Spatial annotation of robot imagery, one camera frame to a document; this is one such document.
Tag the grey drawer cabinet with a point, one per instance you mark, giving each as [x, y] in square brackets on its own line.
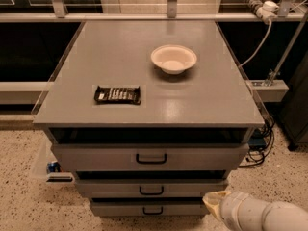
[206, 105]

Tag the black candy bar wrapper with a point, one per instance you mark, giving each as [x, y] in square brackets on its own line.
[118, 95]

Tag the grey drawer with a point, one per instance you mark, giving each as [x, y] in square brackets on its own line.
[169, 207]
[136, 188]
[100, 158]

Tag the metal diagonal strut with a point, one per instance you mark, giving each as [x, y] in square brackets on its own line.
[272, 75]

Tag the grey top drawer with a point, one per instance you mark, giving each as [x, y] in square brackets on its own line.
[100, 158]

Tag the blue soda can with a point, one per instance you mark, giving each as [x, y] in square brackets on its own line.
[53, 167]

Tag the dark cabinet at right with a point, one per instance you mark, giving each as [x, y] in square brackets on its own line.
[294, 114]

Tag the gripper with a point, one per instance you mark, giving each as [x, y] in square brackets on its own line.
[229, 207]

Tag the white power strip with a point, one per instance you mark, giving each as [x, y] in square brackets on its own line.
[263, 10]

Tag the grey bottom drawer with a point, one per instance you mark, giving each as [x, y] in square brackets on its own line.
[169, 207]

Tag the clear plastic bin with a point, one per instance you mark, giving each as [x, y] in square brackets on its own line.
[38, 167]

